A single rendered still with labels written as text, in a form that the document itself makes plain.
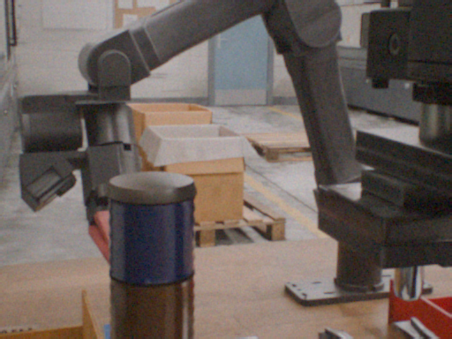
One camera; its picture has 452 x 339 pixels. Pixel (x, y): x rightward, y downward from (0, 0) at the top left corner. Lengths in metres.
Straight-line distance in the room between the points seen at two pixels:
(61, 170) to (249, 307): 0.32
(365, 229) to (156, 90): 10.99
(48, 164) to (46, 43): 10.50
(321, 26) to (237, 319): 0.38
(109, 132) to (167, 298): 0.52
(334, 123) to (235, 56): 10.76
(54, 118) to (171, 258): 0.53
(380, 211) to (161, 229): 0.23
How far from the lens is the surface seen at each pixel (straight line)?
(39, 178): 0.80
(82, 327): 0.84
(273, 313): 0.94
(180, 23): 0.84
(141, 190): 0.29
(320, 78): 0.91
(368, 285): 1.00
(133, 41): 0.81
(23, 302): 1.00
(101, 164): 0.79
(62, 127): 0.81
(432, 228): 0.50
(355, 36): 11.48
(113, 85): 0.80
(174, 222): 0.30
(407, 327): 0.71
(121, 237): 0.30
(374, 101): 10.75
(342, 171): 0.94
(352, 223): 0.52
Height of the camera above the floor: 1.26
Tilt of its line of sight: 12 degrees down
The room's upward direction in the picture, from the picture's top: 1 degrees clockwise
